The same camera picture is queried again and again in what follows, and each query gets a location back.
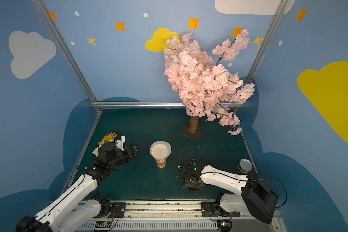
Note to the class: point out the green circuit board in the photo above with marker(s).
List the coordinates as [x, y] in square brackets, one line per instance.
[104, 225]
[224, 226]

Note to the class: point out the left green circuit board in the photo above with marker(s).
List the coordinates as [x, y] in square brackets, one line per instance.
[104, 225]

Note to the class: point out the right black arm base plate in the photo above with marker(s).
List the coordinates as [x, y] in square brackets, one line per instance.
[211, 209]

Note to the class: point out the silver tin can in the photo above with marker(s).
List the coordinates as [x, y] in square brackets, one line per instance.
[244, 166]

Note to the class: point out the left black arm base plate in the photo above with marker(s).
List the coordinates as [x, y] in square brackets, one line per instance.
[116, 209]

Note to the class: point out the yellow black work glove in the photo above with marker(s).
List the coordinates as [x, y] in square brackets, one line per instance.
[110, 137]

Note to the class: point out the right green circuit board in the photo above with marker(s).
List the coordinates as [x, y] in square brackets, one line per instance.
[224, 226]

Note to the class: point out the round white leak-proof paper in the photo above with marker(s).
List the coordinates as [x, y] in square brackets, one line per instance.
[163, 143]

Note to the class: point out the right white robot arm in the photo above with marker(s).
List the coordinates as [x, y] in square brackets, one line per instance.
[249, 194]

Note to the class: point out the printed paper milk tea cup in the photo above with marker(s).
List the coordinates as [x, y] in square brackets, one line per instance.
[159, 153]

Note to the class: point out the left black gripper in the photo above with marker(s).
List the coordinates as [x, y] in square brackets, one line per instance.
[129, 152]

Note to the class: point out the brown square tree base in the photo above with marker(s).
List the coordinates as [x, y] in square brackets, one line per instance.
[194, 136]

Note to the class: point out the black plastic cup lid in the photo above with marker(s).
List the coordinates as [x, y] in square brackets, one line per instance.
[193, 185]

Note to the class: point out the aluminium front rail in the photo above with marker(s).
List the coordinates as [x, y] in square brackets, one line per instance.
[177, 216]

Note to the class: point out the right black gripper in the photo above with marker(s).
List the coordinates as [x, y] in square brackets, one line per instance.
[188, 176]

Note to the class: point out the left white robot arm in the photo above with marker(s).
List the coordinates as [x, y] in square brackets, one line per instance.
[61, 215]

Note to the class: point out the pink cherry blossom tree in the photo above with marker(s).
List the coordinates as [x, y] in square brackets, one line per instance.
[205, 86]

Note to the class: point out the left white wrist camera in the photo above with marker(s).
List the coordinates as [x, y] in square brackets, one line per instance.
[120, 142]

